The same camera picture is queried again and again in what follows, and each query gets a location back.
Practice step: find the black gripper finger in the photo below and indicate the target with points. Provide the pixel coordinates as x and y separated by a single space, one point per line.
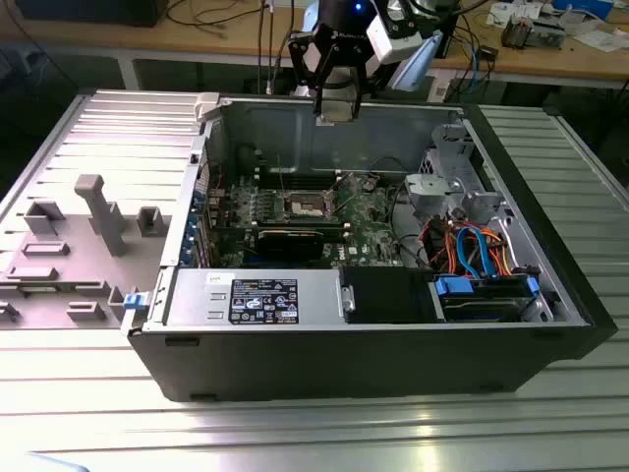
359 93
302 49

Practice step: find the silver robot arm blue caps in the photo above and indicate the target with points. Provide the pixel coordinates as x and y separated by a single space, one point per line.
415 69

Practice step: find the CPU socket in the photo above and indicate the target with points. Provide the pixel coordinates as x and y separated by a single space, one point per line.
304 202

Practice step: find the round coin battery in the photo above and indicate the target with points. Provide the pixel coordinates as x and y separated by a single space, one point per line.
369 184

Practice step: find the grey metal drive cage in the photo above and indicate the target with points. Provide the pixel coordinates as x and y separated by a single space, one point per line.
452 142

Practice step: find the black monitor stand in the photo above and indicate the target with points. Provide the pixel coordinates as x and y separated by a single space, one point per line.
451 39

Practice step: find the small black device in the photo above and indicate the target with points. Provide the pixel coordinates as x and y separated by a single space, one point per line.
486 53

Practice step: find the green motherboard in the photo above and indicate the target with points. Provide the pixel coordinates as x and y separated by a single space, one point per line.
363 231

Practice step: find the wooden desk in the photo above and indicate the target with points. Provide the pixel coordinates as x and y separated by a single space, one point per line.
147 39

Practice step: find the printed paper cards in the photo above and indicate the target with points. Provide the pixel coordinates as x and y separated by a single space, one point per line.
503 14

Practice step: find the black graphics card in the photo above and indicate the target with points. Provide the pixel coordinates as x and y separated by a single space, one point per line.
290 243

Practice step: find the metal finned cooler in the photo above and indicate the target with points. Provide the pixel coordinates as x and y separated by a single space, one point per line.
516 32

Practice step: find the grey device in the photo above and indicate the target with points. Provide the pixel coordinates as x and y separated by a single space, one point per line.
548 32

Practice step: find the black plastic shroud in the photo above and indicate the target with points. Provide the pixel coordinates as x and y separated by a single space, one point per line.
383 295

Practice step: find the hard disk blue carrier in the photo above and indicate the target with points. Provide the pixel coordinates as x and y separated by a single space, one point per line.
454 286

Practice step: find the black box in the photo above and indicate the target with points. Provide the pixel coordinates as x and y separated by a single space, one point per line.
88 12

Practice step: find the white papers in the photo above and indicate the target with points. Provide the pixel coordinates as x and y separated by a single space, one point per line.
602 40

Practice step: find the silver power supply unit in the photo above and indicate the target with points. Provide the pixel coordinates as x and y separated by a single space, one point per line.
196 295

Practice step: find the black PC case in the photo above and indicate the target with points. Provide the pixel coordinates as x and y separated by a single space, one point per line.
344 364

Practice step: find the blue case latch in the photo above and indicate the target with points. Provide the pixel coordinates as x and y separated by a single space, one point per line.
135 301

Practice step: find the grey parts rack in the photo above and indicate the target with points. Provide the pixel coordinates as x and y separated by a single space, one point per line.
74 255

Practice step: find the white wrist camera black mount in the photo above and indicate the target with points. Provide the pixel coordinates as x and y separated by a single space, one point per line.
393 41

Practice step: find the silver metal bracket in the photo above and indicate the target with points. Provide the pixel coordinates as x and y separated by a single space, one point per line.
432 189

